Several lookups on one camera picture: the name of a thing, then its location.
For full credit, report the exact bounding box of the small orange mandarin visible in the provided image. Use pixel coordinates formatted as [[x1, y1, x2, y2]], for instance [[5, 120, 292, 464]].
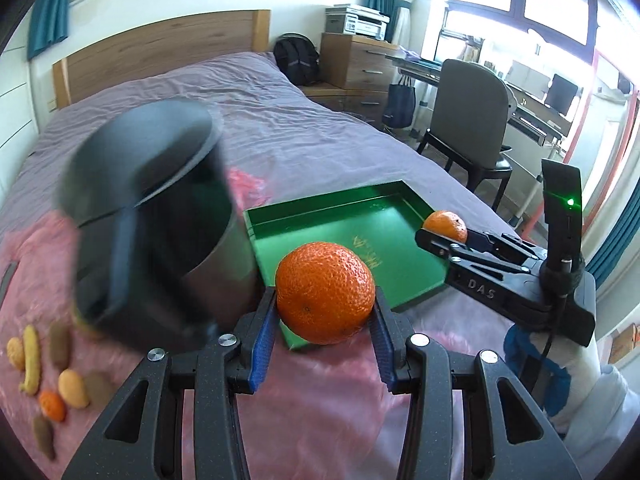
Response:
[[422, 210, 468, 243]]

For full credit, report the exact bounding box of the large orange mandarin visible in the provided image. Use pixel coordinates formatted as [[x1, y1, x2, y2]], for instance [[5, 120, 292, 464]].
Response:
[[274, 242, 376, 346]]

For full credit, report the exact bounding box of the yellow orange round fruit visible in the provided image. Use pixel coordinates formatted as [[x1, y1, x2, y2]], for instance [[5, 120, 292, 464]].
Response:
[[58, 368, 90, 410]]

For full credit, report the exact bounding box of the yellow banana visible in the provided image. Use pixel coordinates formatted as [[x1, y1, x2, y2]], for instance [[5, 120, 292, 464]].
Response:
[[20, 325, 41, 396]]

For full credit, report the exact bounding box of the gloved right hand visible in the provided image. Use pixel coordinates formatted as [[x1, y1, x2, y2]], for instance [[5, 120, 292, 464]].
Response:
[[503, 325, 601, 434]]

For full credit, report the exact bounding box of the green metal tray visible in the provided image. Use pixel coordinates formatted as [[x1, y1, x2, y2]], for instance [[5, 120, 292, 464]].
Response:
[[243, 180, 450, 351]]

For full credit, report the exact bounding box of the pink plastic sheet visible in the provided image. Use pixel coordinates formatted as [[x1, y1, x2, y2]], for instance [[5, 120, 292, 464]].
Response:
[[0, 169, 516, 480]]

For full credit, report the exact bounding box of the black steel electric kettle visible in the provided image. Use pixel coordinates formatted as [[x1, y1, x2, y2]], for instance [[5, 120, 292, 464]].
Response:
[[58, 99, 259, 353]]

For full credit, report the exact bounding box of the glass desk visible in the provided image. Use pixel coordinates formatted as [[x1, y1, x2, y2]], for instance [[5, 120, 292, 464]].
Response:
[[390, 56, 570, 191]]

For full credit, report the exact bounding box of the brown kiwi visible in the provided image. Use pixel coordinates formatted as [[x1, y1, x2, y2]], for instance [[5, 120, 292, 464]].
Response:
[[32, 415, 56, 460], [49, 321, 72, 370], [84, 372, 116, 411]]

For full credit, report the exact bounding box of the grey office chair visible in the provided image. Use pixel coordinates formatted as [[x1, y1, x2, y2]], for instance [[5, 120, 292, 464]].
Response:
[[416, 58, 513, 210]]

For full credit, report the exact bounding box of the dark tote bag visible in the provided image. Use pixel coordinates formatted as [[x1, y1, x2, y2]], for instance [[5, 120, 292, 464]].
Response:
[[382, 75, 416, 129]]

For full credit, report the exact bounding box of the wooden drawer cabinet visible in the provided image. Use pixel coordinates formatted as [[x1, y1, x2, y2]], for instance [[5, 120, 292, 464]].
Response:
[[300, 32, 399, 129]]

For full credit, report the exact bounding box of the striped yellow pepino melon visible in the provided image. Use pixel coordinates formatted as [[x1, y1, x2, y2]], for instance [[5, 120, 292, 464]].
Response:
[[6, 337, 25, 372]]

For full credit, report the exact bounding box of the black backpack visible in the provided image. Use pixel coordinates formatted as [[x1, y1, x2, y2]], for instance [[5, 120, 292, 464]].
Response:
[[273, 32, 320, 87]]

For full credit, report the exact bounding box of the white printer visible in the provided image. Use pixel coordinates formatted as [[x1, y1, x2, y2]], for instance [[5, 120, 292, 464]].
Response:
[[324, 4, 390, 41]]

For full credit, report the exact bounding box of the white wardrobe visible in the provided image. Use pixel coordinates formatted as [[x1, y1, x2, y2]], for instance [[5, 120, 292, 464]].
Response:
[[0, 12, 39, 200]]

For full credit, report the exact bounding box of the wooden headboard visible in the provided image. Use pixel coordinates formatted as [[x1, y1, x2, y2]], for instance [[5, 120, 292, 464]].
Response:
[[52, 10, 271, 110]]

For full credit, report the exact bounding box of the teal curtain left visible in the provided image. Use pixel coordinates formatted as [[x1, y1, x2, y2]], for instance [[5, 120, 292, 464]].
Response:
[[27, 0, 70, 61]]

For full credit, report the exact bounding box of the black tracking camera unit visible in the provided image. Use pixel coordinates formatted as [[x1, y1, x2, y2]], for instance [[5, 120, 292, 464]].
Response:
[[541, 159, 582, 272]]

